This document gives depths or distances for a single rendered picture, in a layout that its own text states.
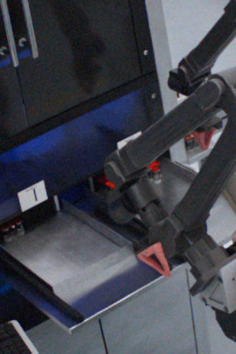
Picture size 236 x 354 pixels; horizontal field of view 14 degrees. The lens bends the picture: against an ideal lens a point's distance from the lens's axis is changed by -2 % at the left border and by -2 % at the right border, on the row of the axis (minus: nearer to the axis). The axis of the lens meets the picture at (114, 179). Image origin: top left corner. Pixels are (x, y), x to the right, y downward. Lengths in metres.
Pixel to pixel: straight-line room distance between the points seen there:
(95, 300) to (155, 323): 0.74
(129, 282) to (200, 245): 0.57
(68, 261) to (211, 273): 0.76
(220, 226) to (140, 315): 0.58
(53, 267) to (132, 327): 0.59
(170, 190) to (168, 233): 0.88
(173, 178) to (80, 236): 0.37
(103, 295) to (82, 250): 0.22
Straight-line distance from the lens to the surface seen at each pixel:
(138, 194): 2.02
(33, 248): 2.69
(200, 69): 2.43
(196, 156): 2.98
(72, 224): 2.76
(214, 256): 1.94
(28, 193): 2.64
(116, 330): 3.06
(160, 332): 3.20
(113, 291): 2.47
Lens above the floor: 2.36
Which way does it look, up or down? 30 degrees down
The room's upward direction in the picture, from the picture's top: 11 degrees counter-clockwise
